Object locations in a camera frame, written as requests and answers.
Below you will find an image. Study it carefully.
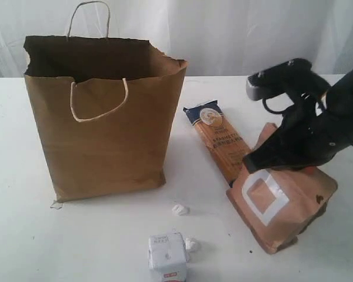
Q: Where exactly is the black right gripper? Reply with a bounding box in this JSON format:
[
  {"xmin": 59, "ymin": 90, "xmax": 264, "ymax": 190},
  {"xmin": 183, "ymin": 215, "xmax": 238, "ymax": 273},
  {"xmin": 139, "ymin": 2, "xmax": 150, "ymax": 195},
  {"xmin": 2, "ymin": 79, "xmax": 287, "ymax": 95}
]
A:
[{"xmin": 243, "ymin": 94, "xmax": 350, "ymax": 173}]

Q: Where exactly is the spaghetti packet orange and blue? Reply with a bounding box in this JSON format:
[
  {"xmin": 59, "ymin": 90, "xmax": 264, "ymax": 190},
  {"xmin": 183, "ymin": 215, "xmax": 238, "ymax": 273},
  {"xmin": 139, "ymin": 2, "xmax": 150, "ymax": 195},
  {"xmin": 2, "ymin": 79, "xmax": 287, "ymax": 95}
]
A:
[{"xmin": 183, "ymin": 100, "xmax": 250, "ymax": 186}]

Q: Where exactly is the brown kraft stand-up pouch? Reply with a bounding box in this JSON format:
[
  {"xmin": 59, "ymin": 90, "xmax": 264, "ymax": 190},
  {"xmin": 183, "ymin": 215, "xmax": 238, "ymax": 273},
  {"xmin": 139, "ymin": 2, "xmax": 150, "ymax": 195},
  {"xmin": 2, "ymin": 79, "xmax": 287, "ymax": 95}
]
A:
[{"xmin": 225, "ymin": 122, "xmax": 339, "ymax": 255}]

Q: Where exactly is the brown paper shopping bag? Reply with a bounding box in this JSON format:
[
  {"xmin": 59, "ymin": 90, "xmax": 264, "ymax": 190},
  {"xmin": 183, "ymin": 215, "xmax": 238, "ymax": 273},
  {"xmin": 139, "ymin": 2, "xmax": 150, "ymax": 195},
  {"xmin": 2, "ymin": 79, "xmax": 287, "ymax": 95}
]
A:
[{"xmin": 24, "ymin": 33, "xmax": 188, "ymax": 202}]

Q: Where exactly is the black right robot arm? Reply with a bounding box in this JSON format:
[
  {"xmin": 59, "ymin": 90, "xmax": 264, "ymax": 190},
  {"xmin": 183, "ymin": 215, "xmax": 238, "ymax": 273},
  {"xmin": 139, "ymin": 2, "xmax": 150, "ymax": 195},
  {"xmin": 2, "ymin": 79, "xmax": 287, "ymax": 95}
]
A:
[{"xmin": 243, "ymin": 58, "xmax": 353, "ymax": 173}]

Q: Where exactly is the white crumpled lump near jar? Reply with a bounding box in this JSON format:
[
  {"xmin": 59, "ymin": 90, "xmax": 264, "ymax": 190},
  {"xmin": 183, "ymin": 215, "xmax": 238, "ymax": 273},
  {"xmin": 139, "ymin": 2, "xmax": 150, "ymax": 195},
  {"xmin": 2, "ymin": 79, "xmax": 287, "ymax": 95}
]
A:
[{"xmin": 172, "ymin": 204, "xmax": 189, "ymax": 216}]

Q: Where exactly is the white crumpled lump near bottle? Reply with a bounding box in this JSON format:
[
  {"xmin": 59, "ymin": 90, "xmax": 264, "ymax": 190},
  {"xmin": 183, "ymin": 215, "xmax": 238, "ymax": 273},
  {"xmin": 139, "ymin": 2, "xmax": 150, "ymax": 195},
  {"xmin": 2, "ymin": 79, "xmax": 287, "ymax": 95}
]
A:
[{"xmin": 185, "ymin": 237, "xmax": 200, "ymax": 253}]

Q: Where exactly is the torn white paper scrap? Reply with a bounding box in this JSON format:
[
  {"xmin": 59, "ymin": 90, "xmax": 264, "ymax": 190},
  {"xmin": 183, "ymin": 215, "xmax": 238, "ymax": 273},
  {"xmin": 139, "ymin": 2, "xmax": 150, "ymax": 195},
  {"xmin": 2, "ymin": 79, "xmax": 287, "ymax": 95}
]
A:
[{"xmin": 50, "ymin": 201, "xmax": 63, "ymax": 210}]

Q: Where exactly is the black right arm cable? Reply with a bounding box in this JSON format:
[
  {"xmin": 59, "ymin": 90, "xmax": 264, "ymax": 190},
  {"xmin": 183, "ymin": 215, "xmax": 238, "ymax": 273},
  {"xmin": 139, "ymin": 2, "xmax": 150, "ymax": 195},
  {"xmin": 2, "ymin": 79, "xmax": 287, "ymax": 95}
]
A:
[{"xmin": 261, "ymin": 93, "xmax": 353, "ymax": 156}]

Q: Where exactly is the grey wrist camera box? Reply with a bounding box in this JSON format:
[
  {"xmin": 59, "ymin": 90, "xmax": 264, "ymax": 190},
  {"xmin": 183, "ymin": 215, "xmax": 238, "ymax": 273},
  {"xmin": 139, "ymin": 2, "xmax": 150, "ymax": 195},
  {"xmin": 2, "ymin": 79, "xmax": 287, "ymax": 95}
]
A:
[{"xmin": 246, "ymin": 58, "xmax": 331, "ymax": 101}]

